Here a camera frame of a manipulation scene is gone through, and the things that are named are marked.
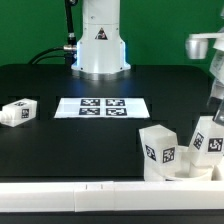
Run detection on white round stool seat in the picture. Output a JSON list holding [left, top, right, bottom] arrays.
[[143, 145, 224, 182]]

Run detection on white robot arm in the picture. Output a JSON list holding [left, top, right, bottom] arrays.
[[71, 0, 224, 126]]

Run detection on white front fence rail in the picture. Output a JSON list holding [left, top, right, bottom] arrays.
[[0, 181, 224, 212]]

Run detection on black cable pole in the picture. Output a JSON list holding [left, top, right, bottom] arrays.
[[64, 0, 78, 65]]

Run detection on white paper marker sheet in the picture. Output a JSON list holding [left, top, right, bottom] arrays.
[[54, 98, 150, 119]]

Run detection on black floor cables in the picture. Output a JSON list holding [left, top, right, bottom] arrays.
[[28, 46, 73, 65]]

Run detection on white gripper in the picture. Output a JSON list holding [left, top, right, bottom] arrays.
[[185, 26, 224, 125]]

